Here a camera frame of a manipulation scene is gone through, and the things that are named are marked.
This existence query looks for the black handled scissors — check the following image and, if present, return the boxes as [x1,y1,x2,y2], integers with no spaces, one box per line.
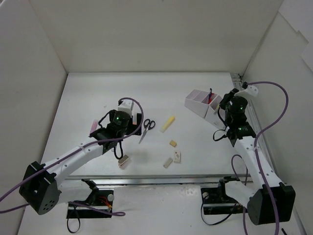
[139,118,156,144]

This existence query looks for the red gel pen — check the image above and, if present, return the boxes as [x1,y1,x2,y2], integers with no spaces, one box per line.
[209,93,215,104]

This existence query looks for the yellow highlighter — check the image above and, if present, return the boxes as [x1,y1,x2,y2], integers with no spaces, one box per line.
[160,116,176,133]

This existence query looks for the orange highlighter marker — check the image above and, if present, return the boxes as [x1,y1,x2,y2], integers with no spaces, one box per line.
[133,114,137,125]

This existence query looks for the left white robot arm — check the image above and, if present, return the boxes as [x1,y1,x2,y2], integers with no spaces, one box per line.
[19,110,144,215]

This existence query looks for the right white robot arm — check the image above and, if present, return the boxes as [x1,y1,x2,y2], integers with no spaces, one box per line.
[216,89,295,225]

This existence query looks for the purple divided organizer box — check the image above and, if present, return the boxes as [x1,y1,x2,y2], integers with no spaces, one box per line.
[184,89,225,129]

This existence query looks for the tan eraser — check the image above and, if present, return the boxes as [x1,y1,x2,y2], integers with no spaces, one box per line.
[169,140,177,147]

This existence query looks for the grey white eraser block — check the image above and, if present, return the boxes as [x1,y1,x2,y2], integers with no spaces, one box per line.
[163,158,173,168]

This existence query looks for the white eraser with label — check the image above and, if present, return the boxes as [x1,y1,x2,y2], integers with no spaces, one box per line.
[173,151,181,164]

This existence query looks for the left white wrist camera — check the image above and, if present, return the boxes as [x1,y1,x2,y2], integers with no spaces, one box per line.
[117,99,134,116]

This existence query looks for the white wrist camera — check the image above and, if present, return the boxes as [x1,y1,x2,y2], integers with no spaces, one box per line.
[117,99,134,116]
[241,82,259,99]

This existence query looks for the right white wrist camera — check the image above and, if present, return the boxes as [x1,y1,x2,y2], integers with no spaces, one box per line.
[241,82,259,99]

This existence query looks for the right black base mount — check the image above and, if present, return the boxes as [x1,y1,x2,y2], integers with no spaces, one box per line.
[200,176,244,215]

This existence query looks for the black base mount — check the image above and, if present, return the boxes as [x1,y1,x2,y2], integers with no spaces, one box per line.
[200,176,244,215]
[66,179,114,219]

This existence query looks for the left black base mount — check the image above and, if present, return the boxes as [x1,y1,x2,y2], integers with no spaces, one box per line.
[66,179,114,219]

